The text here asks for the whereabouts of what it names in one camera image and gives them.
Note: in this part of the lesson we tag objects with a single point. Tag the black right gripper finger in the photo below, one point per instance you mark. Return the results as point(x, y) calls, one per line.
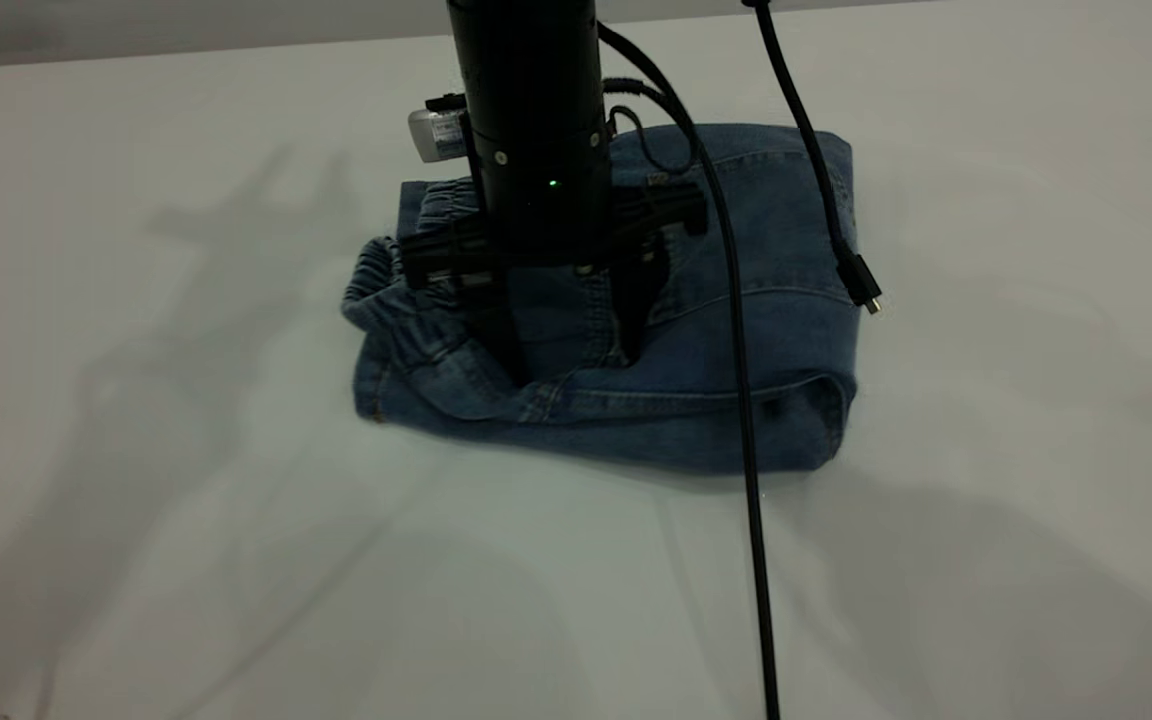
point(498, 335)

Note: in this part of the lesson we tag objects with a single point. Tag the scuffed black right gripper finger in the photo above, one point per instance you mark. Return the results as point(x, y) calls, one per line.
point(636, 300)

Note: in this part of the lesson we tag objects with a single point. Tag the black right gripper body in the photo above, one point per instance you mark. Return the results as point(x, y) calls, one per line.
point(546, 235)

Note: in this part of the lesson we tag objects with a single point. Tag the blue denim pants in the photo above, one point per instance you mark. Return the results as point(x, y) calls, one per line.
point(766, 340)

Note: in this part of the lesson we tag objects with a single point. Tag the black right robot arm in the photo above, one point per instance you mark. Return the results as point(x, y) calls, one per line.
point(534, 100)

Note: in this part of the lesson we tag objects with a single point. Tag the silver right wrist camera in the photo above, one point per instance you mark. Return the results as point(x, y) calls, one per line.
point(438, 132)

